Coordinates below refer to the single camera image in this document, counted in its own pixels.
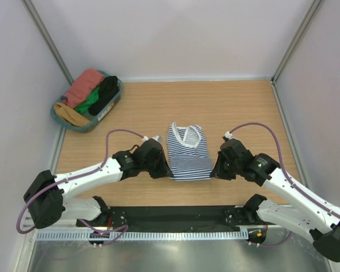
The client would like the black tank top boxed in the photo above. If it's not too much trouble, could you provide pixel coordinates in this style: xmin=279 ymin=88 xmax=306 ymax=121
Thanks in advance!
xmin=88 ymin=76 xmax=119 ymax=116

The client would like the blue white striped tank top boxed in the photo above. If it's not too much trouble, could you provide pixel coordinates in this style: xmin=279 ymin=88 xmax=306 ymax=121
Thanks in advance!
xmin=167 ymin=122 xmax=213 ymax=181

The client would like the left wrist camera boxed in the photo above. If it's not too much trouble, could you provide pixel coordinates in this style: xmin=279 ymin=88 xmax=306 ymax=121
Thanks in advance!
xmin=153 ymin=135 xmax=162 ymax=143

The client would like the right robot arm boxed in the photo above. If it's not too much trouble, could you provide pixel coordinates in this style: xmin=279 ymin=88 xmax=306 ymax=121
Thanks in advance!
xmin=211 ymin=138 xmax=340 ymax=262

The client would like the corner aluminium post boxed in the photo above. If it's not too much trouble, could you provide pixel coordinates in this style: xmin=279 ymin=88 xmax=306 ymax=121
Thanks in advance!
xmin=271 ymin=0 xmax=324 ymax=85
xmin=22 ymin=0 xmax=74 ymax=84

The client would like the pink tank top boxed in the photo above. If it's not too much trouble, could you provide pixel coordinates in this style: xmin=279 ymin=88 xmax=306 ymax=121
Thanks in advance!
xmin=62 ymin=69 xmax=104 ymax=109

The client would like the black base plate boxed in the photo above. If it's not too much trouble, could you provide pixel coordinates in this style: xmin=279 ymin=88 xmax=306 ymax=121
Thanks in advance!
xmin=88 ymin=206 xmax=266 ymax=233

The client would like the aluminium frame rail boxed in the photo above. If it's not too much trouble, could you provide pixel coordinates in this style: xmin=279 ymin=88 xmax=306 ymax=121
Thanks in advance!
xmin=22 ymin=216 xmax=36 ymax=231

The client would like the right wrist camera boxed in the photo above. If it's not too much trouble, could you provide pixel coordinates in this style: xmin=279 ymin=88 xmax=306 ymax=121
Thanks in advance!
xmin=223 ymin=131 xmax=234 ymax=141

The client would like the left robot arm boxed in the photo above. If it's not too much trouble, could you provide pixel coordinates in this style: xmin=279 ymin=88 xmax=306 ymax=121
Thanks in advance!
xmin=23 ymin=138 xmax=173 ymax=229

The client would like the slotted cable duct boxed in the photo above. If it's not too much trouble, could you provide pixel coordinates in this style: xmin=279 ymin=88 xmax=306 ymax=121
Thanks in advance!
xmin=36 ymin=228 xmax=248 ymax=242

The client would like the left corner aluminium post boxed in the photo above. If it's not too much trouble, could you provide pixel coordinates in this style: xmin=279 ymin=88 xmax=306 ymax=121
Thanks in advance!
xmin=22 ymin=0 xmax=74 ymax=84

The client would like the green tank top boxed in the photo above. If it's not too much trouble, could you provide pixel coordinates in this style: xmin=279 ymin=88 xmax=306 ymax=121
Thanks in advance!
xmin=74 ymin=86 xmax=100 ymax=114

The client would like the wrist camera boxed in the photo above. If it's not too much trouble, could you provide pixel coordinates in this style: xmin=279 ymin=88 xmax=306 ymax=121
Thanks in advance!
xmin=153 ymin=135 xmax=162 ymax=143
xmin=223 ymin=131 xmax=234 ymax=141

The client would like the tan tank top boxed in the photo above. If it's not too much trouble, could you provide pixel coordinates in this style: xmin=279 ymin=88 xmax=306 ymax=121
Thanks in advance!
xmin=54 ymin=103 xmax=90 ymax=127

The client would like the right corner aluminium post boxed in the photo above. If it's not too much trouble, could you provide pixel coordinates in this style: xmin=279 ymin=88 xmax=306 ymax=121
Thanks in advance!
xmin=271 ymin=0 xmax=324 ymax=85

